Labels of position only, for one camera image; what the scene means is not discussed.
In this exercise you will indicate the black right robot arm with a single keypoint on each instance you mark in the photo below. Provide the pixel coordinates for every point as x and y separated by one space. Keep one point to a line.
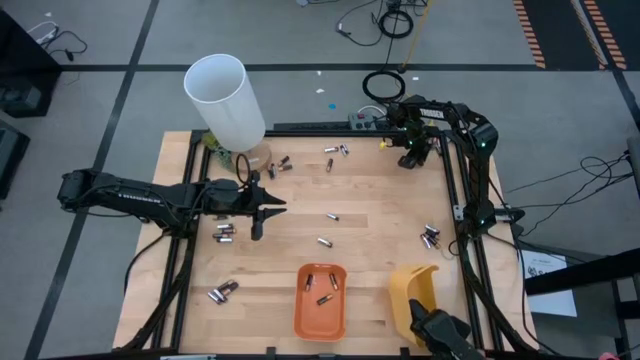
477 165

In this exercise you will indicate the white cylindrical tube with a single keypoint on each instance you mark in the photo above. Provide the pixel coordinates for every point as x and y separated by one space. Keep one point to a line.
225 100

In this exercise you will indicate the grey pole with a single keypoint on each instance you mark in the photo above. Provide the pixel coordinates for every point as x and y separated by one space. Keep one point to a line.
635 165

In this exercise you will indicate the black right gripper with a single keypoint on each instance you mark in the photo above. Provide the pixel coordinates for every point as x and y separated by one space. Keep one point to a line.
415 137

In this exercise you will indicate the black cabinet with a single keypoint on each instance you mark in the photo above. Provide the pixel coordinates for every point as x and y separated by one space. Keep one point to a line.
20 50

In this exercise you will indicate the pink object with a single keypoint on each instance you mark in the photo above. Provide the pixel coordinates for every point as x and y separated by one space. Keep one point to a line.
607 356

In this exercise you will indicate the grey power strip red switch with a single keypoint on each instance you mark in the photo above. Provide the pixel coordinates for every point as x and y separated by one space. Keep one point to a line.
364 121

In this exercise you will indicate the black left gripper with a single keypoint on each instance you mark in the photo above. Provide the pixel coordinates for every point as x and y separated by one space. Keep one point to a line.
230 197

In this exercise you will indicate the black flat bar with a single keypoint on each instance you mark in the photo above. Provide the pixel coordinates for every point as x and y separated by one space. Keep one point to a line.
310 126

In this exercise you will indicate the orange plastic bin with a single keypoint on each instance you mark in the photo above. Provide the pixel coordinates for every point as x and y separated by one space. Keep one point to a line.
320 322

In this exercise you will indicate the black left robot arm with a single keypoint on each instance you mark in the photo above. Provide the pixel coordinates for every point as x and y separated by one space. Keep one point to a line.
135 195

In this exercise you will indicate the black floor box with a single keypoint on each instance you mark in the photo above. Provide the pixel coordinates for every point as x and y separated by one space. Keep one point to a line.
10 160

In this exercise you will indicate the yellow plastic bin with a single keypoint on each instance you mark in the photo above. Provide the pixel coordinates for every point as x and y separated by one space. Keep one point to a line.
402 295

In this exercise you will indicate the white printed paper sheet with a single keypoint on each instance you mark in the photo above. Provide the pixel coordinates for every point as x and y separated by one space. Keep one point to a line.
555 302

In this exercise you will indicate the black desk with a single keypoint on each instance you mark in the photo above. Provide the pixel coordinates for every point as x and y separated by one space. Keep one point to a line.
590 270

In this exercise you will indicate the dark grey floor equipment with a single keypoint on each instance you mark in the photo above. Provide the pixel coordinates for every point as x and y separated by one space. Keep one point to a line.
22 97

